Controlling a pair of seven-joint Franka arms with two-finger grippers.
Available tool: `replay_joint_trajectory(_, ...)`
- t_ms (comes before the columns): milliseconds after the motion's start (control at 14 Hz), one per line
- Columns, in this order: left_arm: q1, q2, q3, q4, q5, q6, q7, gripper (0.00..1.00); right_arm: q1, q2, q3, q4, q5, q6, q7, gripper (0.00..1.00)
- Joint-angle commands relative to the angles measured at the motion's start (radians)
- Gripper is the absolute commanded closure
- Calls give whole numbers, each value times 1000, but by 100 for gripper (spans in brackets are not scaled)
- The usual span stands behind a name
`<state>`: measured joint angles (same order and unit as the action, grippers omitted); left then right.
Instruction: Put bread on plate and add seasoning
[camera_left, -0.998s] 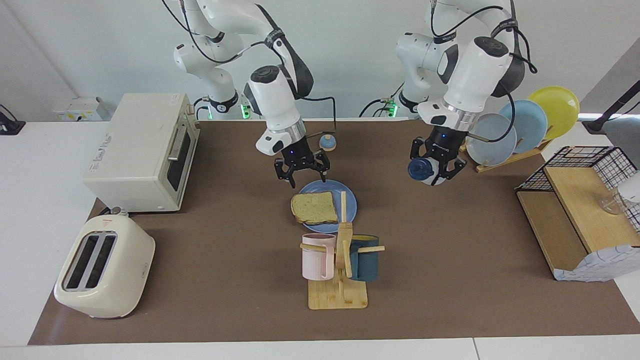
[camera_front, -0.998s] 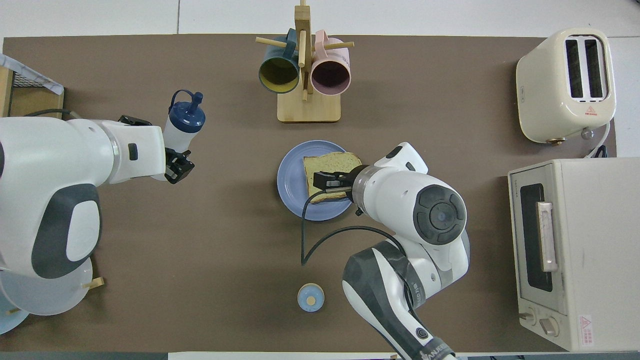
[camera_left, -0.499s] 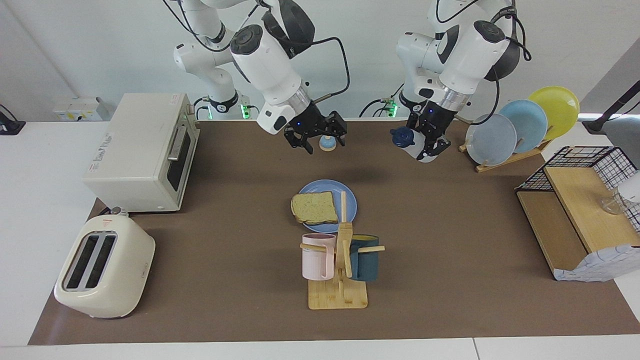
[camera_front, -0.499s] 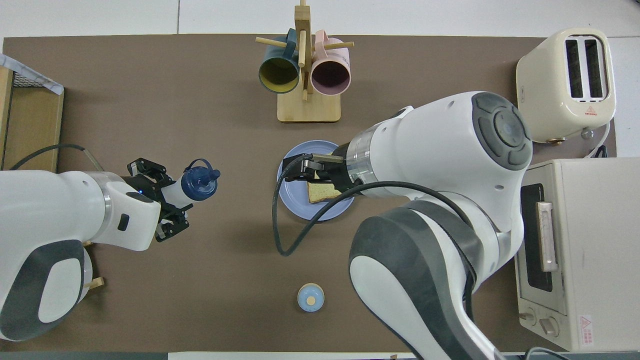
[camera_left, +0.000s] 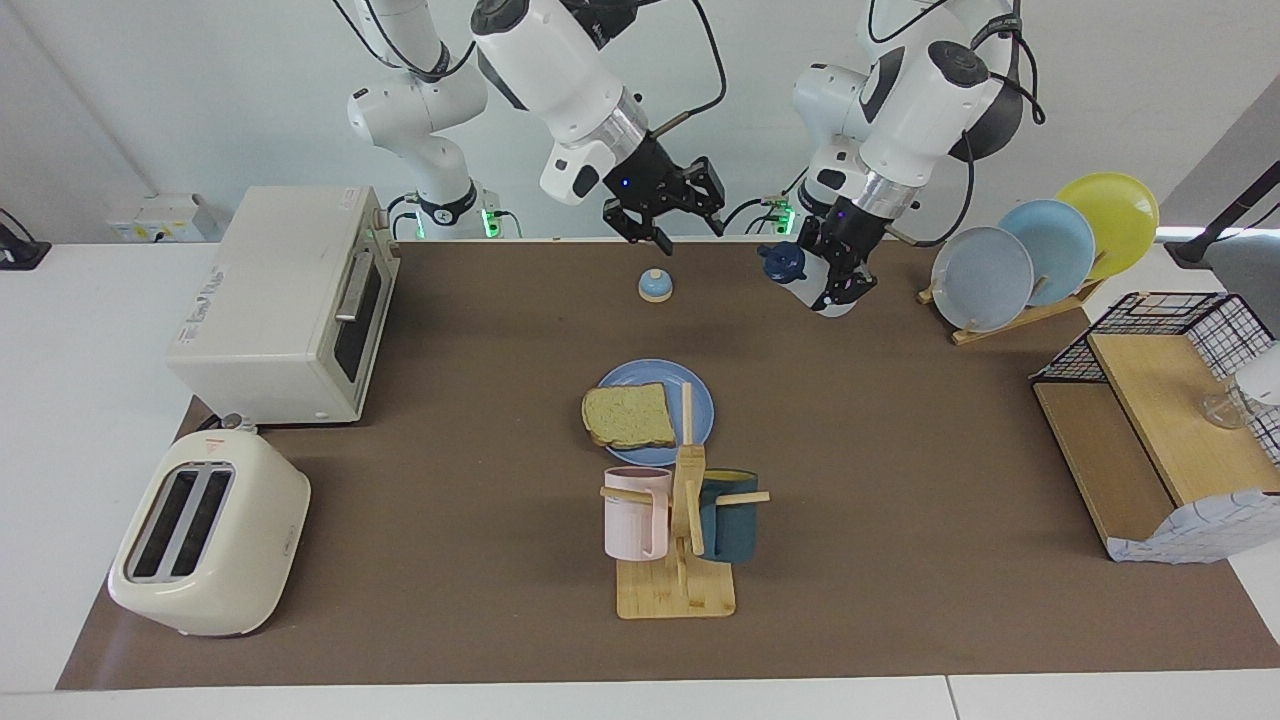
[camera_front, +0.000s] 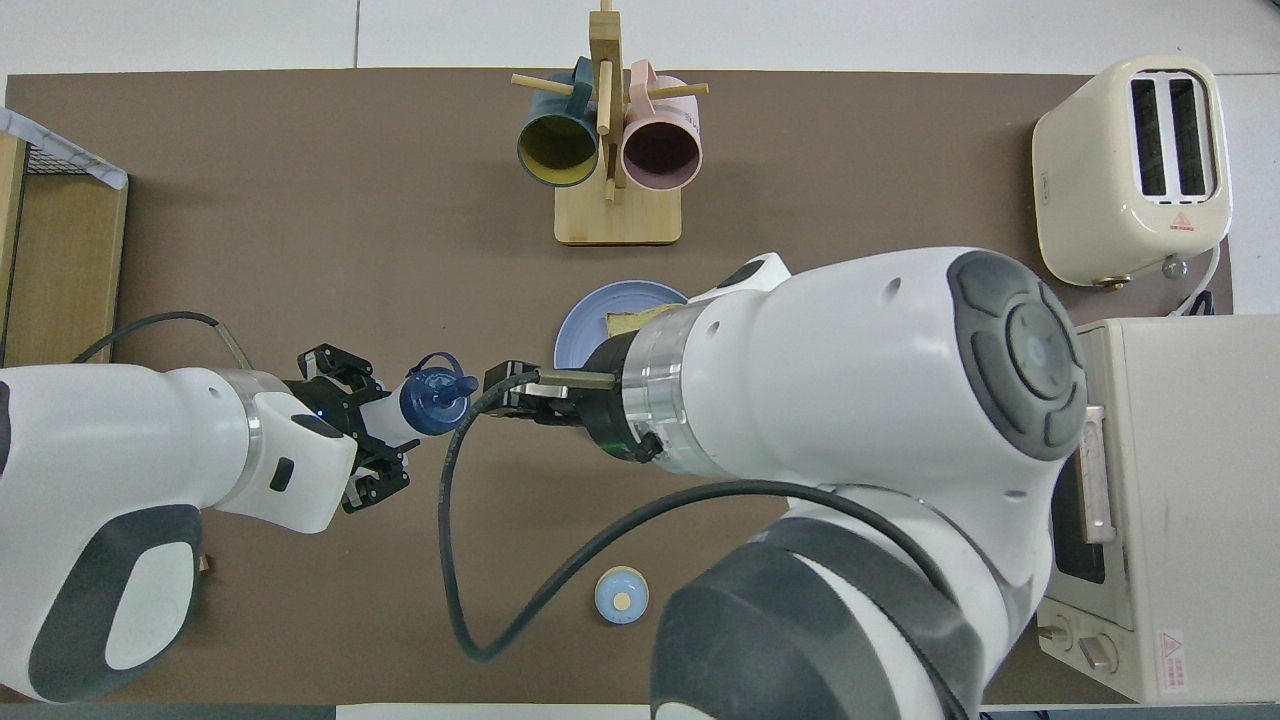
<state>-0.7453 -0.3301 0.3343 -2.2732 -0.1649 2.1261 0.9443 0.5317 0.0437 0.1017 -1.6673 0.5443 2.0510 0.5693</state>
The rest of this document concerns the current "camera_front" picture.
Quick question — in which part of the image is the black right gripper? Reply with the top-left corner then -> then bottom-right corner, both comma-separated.
487,332 -> 651,459

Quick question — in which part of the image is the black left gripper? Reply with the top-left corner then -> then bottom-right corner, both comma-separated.
283,343 -> 411,516

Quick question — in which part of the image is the white blue-capped seasoning bottle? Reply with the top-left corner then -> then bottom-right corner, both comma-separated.
355,352 -> 479,446

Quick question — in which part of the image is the toasted bread slice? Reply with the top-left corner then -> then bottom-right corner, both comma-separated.
607,305 -> 691,341

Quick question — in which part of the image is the blue round plate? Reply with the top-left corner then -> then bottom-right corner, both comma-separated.
554,280 -> 691,373

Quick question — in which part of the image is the brown table mat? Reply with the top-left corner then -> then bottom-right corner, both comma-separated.
0,68 -> 1236,706

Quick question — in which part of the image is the wooden mug tree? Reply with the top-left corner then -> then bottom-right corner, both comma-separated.
511,0 -> 709,247

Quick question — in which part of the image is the small blue bell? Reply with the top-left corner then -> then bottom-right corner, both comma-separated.
595,566 -> 650,625

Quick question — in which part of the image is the dark teal mug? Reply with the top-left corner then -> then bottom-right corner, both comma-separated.
516,57 -> 601,188

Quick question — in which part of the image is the pink ribbed mug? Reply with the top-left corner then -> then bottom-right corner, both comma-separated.
621,60 -> 704,192

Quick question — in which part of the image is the wooden shelf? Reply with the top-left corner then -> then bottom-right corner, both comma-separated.
0,130 -> 129,369

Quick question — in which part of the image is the cream two-slot toaster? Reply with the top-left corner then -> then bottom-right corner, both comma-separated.
1032,55 -> 1233,291

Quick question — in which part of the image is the white toaster oven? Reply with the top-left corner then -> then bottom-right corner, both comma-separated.
1037,315 -> 1280,704

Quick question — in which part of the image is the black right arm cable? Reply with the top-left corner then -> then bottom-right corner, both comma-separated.
437,370 -> 961,663

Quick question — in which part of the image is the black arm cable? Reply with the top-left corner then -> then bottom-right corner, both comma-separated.
437,370 -> 961,663
72,311 -> 253,371

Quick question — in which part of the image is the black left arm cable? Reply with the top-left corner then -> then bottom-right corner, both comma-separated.
72,311 -> 253,371

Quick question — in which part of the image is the black wire basket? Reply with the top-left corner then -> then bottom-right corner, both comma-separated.
20,140 -> 101,176

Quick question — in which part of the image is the white toaster cord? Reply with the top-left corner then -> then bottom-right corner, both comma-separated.
1165,243 -> 1223,317

